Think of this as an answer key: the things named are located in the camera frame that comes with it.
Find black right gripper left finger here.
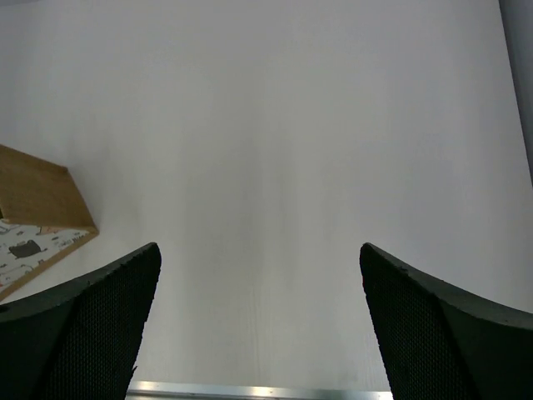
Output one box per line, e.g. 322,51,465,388
1,242,162,399

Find burlap canvas bag cat print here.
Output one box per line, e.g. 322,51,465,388
1,145,98,299

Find aluminium table edge rail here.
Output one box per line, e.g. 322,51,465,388
126,381,393,400

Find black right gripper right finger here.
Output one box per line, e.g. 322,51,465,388
360,243,532,399

